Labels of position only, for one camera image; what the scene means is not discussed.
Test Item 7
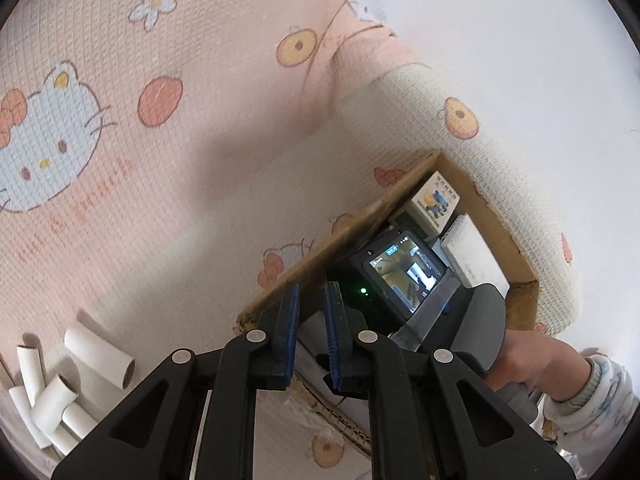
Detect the patterned white sleeve forearm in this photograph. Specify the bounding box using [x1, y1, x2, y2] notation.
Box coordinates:
[544, 354, 639, 478]

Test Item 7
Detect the right hand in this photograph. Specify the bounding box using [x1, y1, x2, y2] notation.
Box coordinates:
[484, 330, 592, 402]

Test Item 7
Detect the white spiral notepad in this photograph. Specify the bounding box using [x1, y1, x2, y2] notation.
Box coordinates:
[440, 214, 510, 299]

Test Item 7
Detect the white paper tube left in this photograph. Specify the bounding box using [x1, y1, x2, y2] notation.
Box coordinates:
[16, 346, 46, 408]

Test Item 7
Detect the white cartoon carton box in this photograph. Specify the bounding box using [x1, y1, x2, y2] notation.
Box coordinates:
[406, 171, 460, 237]

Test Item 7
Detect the white paper tube short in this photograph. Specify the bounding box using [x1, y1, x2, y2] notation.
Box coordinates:
[63, 323, 134, 390]

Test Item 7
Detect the white paper tube crosswise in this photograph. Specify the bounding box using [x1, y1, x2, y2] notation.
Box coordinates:
[9, 386, 52, 450]

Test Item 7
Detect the white paper tube top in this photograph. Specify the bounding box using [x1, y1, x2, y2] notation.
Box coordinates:
[62, 402, 98, 440]

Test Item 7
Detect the pink Hello Kitty blanket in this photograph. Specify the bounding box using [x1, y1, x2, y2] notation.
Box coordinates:
[0, 0, 584, 480]

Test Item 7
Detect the white paper tube front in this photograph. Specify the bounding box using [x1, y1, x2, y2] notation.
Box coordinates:
[32, 374, 79, 437]

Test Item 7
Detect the brown cardboard box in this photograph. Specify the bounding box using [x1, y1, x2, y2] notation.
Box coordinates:
[233, 148, 542, 458]

